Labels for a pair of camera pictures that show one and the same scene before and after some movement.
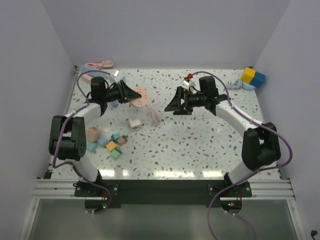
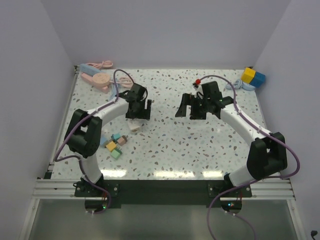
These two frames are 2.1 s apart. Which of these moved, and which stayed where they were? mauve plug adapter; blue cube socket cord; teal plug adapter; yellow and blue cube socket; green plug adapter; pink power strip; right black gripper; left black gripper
Moved: left black gripper; right black gripper
Stayed: blue cube socket cord; yellow and blue cube socket; pink power strip; mauve plug adapter; green plug adapter; teal plug adapter
